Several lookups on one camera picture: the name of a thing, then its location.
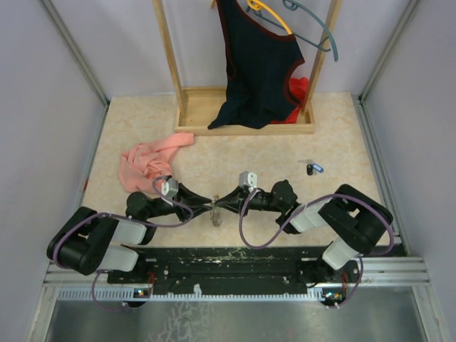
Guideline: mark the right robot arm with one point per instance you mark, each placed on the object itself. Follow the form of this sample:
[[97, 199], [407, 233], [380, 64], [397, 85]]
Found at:
[[362, 225]]

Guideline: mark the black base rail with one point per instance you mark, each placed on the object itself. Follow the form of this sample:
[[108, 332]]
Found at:
[[235, 271]]

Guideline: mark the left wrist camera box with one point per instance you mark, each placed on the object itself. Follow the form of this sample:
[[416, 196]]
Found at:
[[170, 188]]

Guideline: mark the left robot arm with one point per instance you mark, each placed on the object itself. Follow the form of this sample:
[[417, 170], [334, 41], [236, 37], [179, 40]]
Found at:
[[85, 239]]

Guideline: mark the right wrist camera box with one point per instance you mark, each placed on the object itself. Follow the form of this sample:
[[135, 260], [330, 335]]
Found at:
[[248, 180]]

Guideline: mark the blue tagged key bunch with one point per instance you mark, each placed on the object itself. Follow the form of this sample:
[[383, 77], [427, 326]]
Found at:
[[312, 168]]

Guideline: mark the red cloth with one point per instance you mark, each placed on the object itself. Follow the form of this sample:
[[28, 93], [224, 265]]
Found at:
[[298, 88]]

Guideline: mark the pink cloth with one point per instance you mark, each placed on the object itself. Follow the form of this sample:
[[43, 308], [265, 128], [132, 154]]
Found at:
[[143, 163]]

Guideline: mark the wooden clothes rack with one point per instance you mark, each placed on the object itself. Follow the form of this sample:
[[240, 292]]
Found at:
[[197, 107]]

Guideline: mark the yellow clothes hanger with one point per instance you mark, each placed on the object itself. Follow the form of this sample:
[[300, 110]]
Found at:
[[259, 6]]

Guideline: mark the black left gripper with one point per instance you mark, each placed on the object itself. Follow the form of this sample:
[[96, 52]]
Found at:
[[191, 198]]

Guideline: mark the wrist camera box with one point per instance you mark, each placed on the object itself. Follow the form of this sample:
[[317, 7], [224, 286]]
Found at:
[[248, 180], [170, 188]]

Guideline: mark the large keyring with small rings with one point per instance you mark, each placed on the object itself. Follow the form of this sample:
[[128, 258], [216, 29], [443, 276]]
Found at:
[[215, 214]]

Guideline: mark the dark navy tank top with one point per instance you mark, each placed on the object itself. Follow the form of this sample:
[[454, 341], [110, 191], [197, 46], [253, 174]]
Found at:
[[259, 65]]

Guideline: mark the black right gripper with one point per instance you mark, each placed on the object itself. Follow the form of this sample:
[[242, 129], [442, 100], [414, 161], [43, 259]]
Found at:
[[236, 201]]

